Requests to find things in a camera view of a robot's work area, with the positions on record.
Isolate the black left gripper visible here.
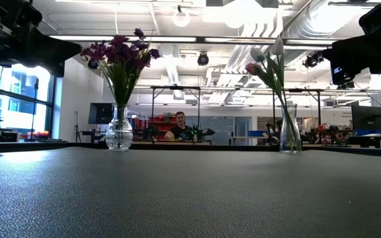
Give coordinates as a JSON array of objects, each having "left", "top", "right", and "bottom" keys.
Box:
[{"left": 0, "top": 0, "right": 83, "bottom": 77}]

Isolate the magenta artificial flower bunch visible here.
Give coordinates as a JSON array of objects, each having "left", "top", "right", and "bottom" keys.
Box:
[{"left": 80, "top": 34, "right": 136, "bottom": 107}]

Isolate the white artificial tulip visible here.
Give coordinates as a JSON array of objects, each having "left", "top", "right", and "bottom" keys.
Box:
[
  {"left": 249, "top": 48, "right": 297, "bottom": 151},
  {"left": 271, "top": 37, "right": 299, "bottom": 151}
]

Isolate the slim clear glass vase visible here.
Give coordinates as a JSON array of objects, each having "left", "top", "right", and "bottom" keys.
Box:
[{"left": 279, "top": 103, "right": 303, "bottom": 155}]

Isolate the round clear glass vase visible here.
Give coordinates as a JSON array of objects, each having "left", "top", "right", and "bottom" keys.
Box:
[{"left": 105, "top": 103, "right": 134, "bottom": 153}]

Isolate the black ceiling spotlight cluster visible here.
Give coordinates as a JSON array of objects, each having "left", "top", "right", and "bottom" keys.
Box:
[{"left": 302, "top": 50, "right": 324, "bottom": 69}]

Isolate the large window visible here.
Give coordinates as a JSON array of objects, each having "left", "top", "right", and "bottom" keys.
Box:
[{"left": 0, "top": 62, "right": 55, "bottom": 141}]

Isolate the dark desk monitor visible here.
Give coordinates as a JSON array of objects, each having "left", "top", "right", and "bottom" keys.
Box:
[{"left": 351, "top": 104, "right": 381, "bottom": 132}]

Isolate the black monitor on stand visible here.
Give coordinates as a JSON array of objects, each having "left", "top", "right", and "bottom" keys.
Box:
[{"left": 88, "top": 102, "right": 115, "bottom": 133}]

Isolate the thin black tripod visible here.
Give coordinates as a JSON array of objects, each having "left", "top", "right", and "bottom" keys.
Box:
[{"left": 73, "top": 110, "right": 81, "bottom": 143}]

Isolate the red storage shelf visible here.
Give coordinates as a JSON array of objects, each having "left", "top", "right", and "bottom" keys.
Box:
[{"left": 135, "top": 114, "right": 179, "bottom": 134}]

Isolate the round white pendant lamp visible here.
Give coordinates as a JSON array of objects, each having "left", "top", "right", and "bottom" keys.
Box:
[{"left": 171, "top": 6, "right": 192, "bottom": 28}]

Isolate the overhead light strip crossbar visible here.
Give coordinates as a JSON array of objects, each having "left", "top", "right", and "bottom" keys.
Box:
[{"left": 49, "top": 34, "right": 341, "bottom": 46}]

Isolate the person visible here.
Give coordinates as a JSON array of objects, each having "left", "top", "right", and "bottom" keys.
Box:
[{"left": 163, "top": 111, "right": 192, "bottom": 141}]

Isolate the silver ventilation duct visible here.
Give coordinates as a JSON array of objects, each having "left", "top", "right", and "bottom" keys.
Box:
[{"left": 269, "top": 0, "right": 343, "bottom": 71}]

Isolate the black frame workstation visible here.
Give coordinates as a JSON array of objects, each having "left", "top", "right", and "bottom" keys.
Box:
[{"left": 134, "top": 85, "right": 381, "bottom": 133}]

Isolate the black ceiling camera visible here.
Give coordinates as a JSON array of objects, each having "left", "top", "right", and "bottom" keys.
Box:
[{"left": 196, "top": 52, "right": 210, "bottom": 67}]

